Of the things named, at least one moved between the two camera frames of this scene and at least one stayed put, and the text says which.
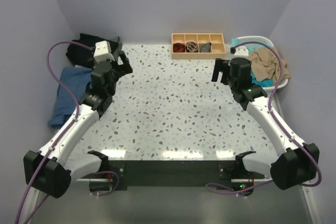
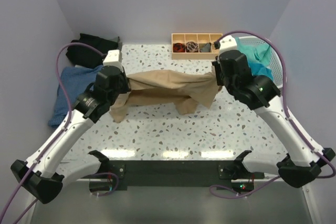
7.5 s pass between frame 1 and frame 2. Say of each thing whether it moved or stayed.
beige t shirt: moved
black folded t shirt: stayed
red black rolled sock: stayed
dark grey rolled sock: stayed
